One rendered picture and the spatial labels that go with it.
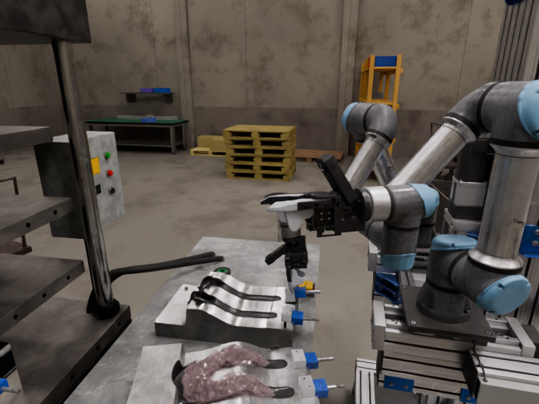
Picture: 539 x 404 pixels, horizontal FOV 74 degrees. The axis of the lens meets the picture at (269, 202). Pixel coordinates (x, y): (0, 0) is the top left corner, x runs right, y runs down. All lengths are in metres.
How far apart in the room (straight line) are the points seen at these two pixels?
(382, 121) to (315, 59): 7.70
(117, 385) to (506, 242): 1.15
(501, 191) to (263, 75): 8.45
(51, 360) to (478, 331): 1.34
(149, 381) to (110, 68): 10.20
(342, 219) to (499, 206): 0.37
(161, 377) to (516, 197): 0.99
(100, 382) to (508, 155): 1.27
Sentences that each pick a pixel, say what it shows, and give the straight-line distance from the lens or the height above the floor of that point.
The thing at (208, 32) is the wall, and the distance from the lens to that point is 9.67.
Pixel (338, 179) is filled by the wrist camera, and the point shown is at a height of 1.50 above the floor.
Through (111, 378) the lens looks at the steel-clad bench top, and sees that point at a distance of 1.35.
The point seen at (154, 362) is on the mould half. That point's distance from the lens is 1.19.
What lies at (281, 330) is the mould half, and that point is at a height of 0.88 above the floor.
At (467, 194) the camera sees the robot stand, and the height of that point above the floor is 1.34.
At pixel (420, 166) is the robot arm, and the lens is 0.95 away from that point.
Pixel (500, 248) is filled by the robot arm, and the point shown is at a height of 1.32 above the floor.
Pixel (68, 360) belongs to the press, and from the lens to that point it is 1.50.
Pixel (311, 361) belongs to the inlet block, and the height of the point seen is 0.87.
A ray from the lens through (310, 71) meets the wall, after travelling 8.97.
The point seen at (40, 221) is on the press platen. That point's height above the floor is 1.26.
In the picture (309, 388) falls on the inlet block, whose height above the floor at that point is 0.88.
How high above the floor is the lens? 1.68
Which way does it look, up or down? 18 degrees down
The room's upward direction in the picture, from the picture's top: straight up
